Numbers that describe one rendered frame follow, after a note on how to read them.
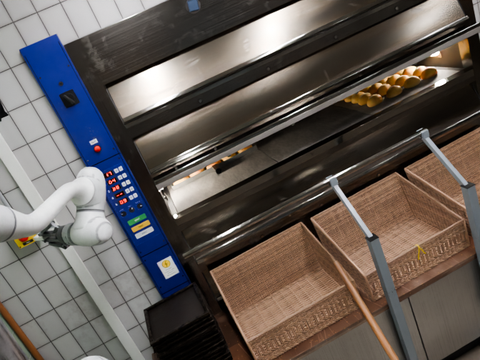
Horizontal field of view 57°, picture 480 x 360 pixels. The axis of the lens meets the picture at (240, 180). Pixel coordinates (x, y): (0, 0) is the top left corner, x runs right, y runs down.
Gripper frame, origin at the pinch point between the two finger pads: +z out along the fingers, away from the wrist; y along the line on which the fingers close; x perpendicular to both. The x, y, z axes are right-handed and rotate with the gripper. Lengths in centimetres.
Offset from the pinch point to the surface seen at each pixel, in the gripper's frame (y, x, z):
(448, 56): 21, 189, -136
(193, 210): 28, 57, -29
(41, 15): -78, 43, -15
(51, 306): 38.9, -0.4, 27.9
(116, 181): -3.3, 36.7, -13.5
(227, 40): -39, 93, -62
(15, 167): -27.5, 13.4, 11.5
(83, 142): -25.0, 34.0, -10.7
